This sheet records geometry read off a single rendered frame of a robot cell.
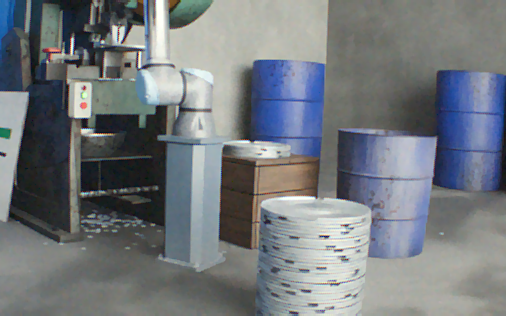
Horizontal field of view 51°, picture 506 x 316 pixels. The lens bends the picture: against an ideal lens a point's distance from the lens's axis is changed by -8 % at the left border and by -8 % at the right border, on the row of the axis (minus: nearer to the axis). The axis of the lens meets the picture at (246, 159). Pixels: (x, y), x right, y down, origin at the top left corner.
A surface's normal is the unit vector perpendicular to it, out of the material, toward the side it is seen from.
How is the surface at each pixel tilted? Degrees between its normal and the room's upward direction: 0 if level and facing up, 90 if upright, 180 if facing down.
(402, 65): 90
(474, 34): 90
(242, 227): 90
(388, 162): 92
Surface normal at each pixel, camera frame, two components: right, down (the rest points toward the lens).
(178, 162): -0.49, 0.07
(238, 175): -0.73, 0.04
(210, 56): 0.71, 0.11
